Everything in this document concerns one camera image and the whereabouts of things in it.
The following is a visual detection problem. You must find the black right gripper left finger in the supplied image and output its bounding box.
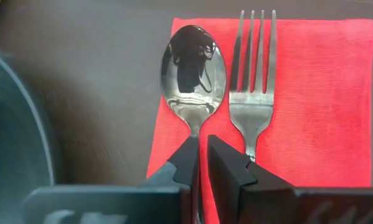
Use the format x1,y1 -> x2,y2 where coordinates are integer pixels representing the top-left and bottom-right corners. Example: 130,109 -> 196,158
22,135 -> 201,224

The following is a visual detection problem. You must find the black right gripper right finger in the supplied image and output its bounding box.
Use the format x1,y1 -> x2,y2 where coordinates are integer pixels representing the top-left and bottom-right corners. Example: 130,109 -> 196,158
206,134 -> 373,224

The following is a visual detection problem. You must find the silver metal fork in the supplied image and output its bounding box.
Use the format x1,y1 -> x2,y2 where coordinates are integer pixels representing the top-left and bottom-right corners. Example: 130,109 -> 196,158
229,9 -> 278,163

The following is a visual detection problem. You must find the red cloth napkin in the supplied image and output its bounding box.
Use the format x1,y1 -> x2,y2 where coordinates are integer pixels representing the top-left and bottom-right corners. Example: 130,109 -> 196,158
146,17 -> 373,224

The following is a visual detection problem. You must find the black plate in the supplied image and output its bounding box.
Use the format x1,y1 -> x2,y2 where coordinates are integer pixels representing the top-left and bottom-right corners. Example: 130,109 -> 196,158
0,45 -> 55,224

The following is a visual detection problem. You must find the silver metal spoon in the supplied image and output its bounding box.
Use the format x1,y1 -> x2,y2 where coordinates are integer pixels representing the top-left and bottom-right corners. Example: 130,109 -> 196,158
159,24 -> 227,147

